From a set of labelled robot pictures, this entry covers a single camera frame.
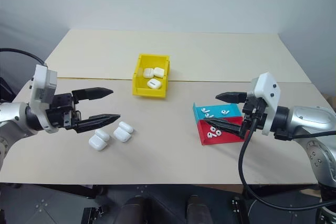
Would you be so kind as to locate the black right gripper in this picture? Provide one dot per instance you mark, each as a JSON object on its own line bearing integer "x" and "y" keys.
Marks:
{"x": 252, "y": 113}

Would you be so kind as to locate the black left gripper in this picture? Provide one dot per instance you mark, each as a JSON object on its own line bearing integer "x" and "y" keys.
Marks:
{"x": 60, "y": 108}

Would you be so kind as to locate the white earbud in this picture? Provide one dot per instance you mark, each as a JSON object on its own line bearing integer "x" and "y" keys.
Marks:
{"x": 203, "y": 110}
{"x": 208, "y": 115}
{"x": 212, "y": 129}
{"x": 218, "y": 133}
{"x": 224, "y": 112}
{"x": 210, "y": 135}

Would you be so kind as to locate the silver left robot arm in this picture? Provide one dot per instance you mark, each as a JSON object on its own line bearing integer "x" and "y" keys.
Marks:
{"x": 13, "y": 116}

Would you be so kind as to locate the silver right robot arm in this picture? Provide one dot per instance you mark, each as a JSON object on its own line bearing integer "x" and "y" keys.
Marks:
{"x": 307, "y": 119}

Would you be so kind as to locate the yellow plastic bin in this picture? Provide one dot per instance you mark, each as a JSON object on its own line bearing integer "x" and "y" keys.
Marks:
{"x": 139, "y": 90}

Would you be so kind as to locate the blue plastic tray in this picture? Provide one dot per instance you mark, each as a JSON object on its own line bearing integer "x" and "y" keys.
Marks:
{"x": 232, "y": 112}

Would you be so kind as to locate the red plastic tray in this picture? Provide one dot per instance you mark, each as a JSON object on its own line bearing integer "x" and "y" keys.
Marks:
{"x": 223, "y": 140}

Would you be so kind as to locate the dark object beside table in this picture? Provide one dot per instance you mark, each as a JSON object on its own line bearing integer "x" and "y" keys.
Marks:
{"x": 5, "y": 89}

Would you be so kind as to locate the black panel with screws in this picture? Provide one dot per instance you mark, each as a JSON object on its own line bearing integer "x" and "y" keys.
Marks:
{"x": 283, "y": 213}

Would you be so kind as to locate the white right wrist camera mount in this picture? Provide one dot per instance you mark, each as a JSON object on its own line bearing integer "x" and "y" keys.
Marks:
{"x": 266, "y": 87}

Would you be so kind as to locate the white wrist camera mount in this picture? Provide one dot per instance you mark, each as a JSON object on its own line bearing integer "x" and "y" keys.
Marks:
{"x": 39, "y": 82}
{"x": 266, "y": 87}

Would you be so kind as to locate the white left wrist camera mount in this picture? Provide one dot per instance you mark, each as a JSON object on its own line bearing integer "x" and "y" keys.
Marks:
{"x": 39, "y": 82}

